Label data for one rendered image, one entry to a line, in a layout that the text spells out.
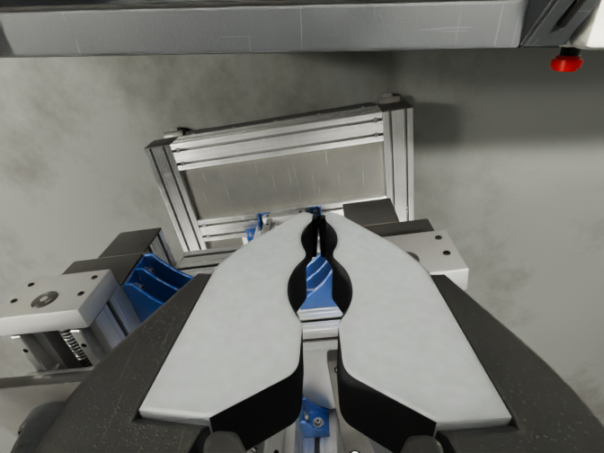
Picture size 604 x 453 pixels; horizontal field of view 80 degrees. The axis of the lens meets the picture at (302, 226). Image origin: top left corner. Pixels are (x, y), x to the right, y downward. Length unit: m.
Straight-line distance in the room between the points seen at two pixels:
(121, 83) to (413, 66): 1.01
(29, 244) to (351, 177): 1.49
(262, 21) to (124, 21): 0.13
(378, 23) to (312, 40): 0.06
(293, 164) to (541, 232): 1.11
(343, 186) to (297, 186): 0.16
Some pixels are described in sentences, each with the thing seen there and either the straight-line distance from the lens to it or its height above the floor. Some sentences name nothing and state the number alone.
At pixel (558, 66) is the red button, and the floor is 0.81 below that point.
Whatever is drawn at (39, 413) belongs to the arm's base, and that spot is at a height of 1.05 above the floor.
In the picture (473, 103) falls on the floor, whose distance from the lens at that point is 1.48.
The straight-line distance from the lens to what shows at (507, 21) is 0.43.
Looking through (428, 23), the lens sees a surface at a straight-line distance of 0.40.
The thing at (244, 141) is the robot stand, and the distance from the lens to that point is 1.18.
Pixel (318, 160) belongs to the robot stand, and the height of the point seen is 0.21.
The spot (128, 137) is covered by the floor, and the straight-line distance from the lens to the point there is 1.57.
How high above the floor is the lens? 1.34
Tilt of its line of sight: 59 degrees down
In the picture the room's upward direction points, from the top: 176 degrees counter-clockwise
